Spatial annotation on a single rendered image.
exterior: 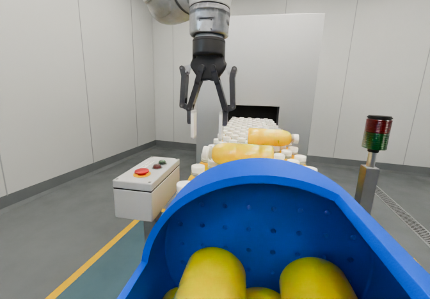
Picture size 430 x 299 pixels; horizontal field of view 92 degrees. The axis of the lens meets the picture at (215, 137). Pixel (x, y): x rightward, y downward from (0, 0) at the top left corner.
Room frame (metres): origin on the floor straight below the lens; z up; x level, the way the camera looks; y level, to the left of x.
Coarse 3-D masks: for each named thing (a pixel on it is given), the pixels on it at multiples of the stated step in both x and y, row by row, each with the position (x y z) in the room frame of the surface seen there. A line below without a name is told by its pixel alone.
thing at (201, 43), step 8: (200, 40) 0.47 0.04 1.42; (208, 40) 0.47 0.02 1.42; (216, 40) 0.47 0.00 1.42; (224, 40) 0.49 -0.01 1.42; (200, 48) 0.47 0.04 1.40; (208, 48) 0.47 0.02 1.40; (216, 48) 0.47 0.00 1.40; (224, 48) 0.49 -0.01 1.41; (200, 56) 0.50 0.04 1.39; (208, 56) 0.49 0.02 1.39; (216, 56) 0.49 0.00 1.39; (224, 56) 0.49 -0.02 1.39; (192, 64) 0.50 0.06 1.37; (200, 64) 0.50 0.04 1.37; (208, 64) 0.49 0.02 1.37; (216, 64) 0.49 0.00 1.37; (224, 64) 0.49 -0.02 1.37; (208, 72) 0.49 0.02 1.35; (208, 80) 0.52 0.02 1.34
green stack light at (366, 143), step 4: (364, 132) 0.63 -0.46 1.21; (368, 132) 0.62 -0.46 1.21; (364, 136) 0.63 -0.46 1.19; (368, 136) 0.61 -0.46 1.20; (372, 136) 0.60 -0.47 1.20; (376, 136) 0.60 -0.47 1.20; (380, 136) 0.59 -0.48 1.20; (384, 136) 0.59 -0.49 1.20; (388, 136) 0.60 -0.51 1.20; (364, 140) 0.62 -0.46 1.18; (368, 140) 0.61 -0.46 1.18; (372, 140) 0.60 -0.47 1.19; (376, 140) 0.60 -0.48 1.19; (380, 140) 0.59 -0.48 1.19; (384, 140) 0.59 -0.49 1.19; (388, 140) 0.60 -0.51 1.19; (364, 144) 0.62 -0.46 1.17; (368, 144) 0.61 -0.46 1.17; (372, 144) 0.60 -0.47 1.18; (376, 144) 0.59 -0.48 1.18; (380, 144) 0.59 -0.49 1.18; (384, 144) 0.59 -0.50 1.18; (368, 148) 0.61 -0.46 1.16; (372, 148) 0.60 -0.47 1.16; (376, 148) 0.59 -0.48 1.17; (380, 148) 0.59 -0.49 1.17; (384, 148) 0.59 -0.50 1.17
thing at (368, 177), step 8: (360, 168) 0.64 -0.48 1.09; (368, 168) 0.61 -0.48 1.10; (376, 168) 0.60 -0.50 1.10; (360, 176) 0.63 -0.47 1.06; (368, 176) 0.61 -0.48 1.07; (376, 176) 0.60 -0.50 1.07; (360, 184) 0.62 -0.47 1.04; (368, 184) 0.60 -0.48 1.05; (360, 192) 0.61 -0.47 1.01; (368, 192) 0.60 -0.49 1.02; (360, 200) 0.61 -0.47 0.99; (368, 200) 0.60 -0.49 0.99; (368, 208) 0.60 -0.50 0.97
